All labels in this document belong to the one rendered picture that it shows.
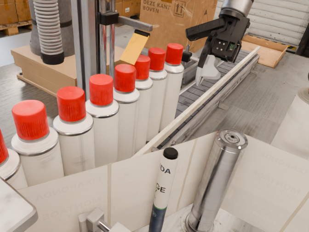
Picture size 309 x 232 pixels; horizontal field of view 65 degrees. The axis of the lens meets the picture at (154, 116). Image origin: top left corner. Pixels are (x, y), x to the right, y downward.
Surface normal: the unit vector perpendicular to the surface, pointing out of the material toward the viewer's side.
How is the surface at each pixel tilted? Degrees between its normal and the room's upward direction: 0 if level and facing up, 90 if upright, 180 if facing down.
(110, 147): 90
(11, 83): 0
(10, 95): 0
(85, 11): 90
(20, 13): 90
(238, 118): 0
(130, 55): 47
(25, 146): 41
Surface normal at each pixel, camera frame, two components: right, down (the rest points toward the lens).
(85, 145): 0.75, 0.45
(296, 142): -0.71, 0.30
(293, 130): -0.91, 0.18
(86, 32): -0.55, 0.43
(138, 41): -0.33, -0.24
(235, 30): -0.43, -0.04
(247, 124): 0.11, -0.81
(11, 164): 0.74, -0.50
